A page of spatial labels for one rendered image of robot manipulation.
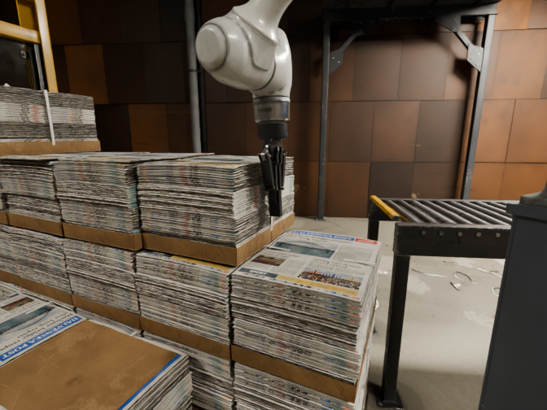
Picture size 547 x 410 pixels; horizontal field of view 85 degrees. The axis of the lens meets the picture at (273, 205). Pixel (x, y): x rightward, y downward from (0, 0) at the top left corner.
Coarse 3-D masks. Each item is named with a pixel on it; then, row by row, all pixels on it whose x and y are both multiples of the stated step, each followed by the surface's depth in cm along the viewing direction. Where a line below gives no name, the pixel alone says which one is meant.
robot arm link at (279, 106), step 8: (256, 104) 71; (264, 104) 70; (272, 104) 70; (280, 104) 70; (288, 104) 72; (256, 112) 72; (264, 112) 71; (272, 112) 70; (280, 112) 70; (288, 112) 72; (256, 120) 72; (264, 120) 71; (272, 120) 71; (280, 120) 72; (288, 120) 74
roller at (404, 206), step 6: (396, 204) 158; (402, 204) 151; (408, 204) 148; (408, 210) 142; (414, 210) 137; (414, 216) 132; (420, 216) 128; (426, 216) 125; (426, 222) 121; (432, 222) 117
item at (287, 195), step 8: (248, 160) 86; (256, 160) 85; (288, 160) 95; (288, 168) 93; (288, 176) 93; (288, 184) 93; (288, 192) 95; (288, 200) 94; (288, 208) 95; (280, 216) 89
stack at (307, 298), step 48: (48, 240) 92; (288, 240) 88; (336, 240) 88; (96, 288) 87; (144, 288) 78; (192, 288) 71; (240, 288) 66; (288, 288) 61; (336, 288) 59; (144, 336) 84; (240, 336) 68; (288, 336) 63; (336, 336) 59; (240, 384) 72; (288, 384) 66
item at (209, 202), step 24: (144, 168) 74; (168, 168) 71; (192, 168) 68; (216, 168) 65; (240, 168) 67; (144, 192) 75; (168, 192) 72; (192, 192) 69; (216, 192) 66; (240, 192) 67; (264, 192) 79; (144, 216) 77; (168, 216) 73; (192, 216) 70; (216, 216) 67; (240, 216) 67; (264, 216) 79; (192, 240) 72; (216, 240) 68; (240, 240) 68
